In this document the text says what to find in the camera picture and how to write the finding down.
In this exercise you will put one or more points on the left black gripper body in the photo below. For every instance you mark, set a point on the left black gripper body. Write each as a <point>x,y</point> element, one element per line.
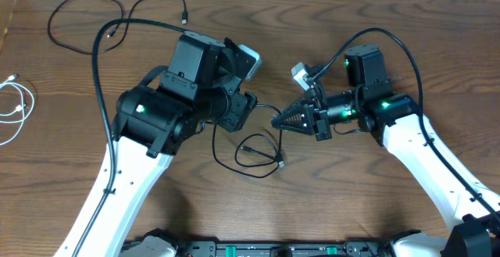
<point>236,114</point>

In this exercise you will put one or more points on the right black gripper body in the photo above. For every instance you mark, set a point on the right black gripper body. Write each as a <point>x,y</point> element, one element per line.
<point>322,130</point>

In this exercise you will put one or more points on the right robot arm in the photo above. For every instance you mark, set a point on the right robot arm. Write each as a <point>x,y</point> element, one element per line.
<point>396,123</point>

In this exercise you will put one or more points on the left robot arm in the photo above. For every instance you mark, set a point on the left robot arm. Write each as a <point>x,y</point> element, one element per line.
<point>152,120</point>

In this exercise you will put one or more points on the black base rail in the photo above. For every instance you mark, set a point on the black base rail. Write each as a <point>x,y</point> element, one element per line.
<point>162,243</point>

